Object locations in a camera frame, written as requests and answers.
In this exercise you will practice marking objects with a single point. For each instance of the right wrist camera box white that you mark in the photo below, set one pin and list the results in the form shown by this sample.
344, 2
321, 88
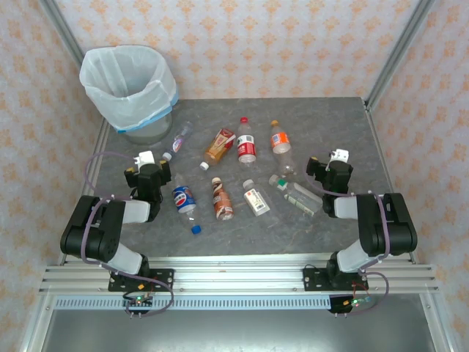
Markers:
340, 154

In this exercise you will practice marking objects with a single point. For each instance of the trash bin with white bag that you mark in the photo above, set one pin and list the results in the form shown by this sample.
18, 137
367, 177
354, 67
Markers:
110, 66

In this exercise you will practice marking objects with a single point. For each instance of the grey metal sheet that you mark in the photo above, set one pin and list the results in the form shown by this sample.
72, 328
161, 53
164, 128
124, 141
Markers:
238, 333

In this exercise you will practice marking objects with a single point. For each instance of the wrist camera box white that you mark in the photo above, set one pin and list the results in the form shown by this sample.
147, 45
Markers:
146, 157
340, 154

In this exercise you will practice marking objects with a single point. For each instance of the small purple label bottle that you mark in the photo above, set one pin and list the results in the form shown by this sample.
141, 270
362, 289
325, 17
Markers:
179, 143

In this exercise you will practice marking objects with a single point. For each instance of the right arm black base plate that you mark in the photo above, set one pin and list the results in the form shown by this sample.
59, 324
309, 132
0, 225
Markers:
311, 280

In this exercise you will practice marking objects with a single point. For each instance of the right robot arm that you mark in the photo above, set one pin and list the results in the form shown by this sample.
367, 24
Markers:
392, 227

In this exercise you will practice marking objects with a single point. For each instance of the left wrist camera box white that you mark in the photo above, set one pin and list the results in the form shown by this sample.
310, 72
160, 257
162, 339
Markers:
146, 157

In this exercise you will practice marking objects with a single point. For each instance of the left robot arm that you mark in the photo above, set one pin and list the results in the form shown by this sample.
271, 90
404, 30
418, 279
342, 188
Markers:
95, 234

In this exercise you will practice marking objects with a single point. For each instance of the aluminium mounting rail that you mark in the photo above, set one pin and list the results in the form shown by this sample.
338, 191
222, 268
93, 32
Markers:
238, 278

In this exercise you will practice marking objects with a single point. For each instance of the red label water bottle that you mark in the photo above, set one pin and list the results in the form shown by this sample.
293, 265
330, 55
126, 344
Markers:
246, 148

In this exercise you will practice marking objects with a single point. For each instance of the blue label cola bottle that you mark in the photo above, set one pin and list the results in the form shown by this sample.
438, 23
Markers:
184, 198

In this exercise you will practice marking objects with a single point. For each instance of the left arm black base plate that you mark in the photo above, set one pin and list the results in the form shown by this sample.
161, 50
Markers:
163, 276

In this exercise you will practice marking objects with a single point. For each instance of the clear plastic bin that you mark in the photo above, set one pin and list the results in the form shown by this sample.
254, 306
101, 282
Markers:
154, 130

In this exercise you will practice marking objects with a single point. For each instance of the aluminium lower frame post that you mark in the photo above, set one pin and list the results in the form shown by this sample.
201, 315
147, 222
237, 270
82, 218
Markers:
36, 326
438, 326

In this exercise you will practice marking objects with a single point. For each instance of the small white label bottle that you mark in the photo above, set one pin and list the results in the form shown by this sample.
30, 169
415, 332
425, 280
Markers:
256, 199

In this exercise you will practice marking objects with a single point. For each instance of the amber tea bottle red label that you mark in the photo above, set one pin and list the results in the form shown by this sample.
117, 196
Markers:
220, 144

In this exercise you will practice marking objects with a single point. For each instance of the green cap clear bottle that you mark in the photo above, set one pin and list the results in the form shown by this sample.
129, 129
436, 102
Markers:
298, 196

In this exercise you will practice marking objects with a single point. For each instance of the brown label coffee bottle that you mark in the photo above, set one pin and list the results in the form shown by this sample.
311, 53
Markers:
221, 201

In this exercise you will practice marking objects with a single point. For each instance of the orange label clear bottle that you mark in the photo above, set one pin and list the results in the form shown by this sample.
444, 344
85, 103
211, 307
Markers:
280, 141

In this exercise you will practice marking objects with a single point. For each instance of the aluminium frame post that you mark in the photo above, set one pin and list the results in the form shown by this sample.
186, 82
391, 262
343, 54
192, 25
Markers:
36, 326
63, 29
438, 326
407, 36

